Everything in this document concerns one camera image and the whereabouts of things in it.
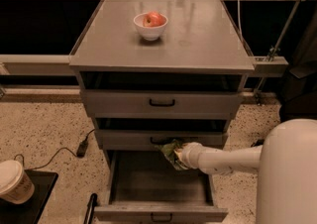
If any black power adapter cable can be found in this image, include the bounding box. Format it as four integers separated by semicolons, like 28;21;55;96
13;128;96;171

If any grey top drawer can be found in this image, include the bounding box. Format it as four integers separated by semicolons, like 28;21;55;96
80;90;242;120

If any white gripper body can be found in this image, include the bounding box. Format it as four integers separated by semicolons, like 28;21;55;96
181;142;205;168

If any black side table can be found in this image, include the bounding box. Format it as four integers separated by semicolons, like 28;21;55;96
0;169;58;224

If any grey bottom drawer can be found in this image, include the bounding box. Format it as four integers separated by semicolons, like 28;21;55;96
94;151;228;224

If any white cable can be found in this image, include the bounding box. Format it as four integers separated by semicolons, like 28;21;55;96
229;0;245;43

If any white paper coffee cup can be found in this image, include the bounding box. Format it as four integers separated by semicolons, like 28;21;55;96
0;160;35;204

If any black office chair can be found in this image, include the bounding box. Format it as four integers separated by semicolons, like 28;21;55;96
277;7;317;122

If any white ceramic bowl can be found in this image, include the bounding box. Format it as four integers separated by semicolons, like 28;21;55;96
134;13;168;41

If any black handle bar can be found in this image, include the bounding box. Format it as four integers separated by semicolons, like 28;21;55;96
83;193;97;224

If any grey drawer cabinet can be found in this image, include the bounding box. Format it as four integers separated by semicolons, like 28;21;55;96
70;0;254;153

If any grey middle drawer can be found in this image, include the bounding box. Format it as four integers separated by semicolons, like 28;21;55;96
95;130;228;151

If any metal diagonal rod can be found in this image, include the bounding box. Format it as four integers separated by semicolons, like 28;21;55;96
253;0;316;103

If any red apple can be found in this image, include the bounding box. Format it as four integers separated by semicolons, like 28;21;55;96
143;11;164;27

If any grey drawer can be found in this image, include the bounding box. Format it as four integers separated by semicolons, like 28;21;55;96
95;130;228;151
94;151;228;224
80;90;242;120

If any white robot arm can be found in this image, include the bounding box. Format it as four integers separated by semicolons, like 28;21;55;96
175;119;317;224

